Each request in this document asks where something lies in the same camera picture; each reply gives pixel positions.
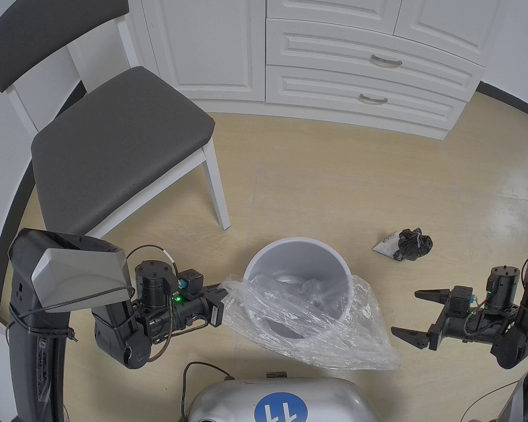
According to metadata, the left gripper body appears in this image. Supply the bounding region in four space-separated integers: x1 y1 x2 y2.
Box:
172 296 224 329

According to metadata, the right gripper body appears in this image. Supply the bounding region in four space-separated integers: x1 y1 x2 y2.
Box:
428 304 473 350

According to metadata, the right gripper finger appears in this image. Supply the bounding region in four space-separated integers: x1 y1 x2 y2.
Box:
392 327 431 350
415 287 451 307

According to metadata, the clear plastic bag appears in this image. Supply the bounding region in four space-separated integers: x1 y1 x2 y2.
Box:
222 273 401 371

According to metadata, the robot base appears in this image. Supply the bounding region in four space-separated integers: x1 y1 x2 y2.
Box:
188 377 371 422

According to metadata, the crumpled black plastic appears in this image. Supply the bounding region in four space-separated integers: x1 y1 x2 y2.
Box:
393 228 434 263

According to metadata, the white trash bin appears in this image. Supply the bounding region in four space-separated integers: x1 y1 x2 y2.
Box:
243 236 353 339

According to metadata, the white printed wrapper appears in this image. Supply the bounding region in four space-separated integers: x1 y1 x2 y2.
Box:
372 232 401 256

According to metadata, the white chair grey seat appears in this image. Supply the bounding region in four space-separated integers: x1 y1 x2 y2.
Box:
0 0 231 239

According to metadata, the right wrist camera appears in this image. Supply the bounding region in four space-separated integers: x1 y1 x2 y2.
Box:
449 285 474 318

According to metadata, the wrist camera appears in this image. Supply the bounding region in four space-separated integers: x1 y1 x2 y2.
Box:
178 269 205 300
449 285 474 318

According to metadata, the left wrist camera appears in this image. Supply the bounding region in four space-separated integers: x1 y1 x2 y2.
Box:
178 269 205 300

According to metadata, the black cable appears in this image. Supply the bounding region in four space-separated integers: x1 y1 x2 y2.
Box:
181 362 234 422

